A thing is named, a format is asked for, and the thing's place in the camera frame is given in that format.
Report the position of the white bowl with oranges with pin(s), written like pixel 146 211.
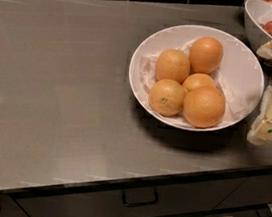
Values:
pixel 242 71

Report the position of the dark upper drawer front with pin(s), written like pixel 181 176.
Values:
pixel 157 201

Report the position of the dark right drawer front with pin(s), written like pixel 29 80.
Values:
pixel 254 190

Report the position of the white bowl with strawberries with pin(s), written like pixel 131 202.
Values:
pixel 257 13

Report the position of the small middle orange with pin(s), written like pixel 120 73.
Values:
pixel 198 80

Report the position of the front right large orange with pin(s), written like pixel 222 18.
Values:
pixel 204 107

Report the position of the white paper bowl liner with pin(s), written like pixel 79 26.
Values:
pixel 231 97

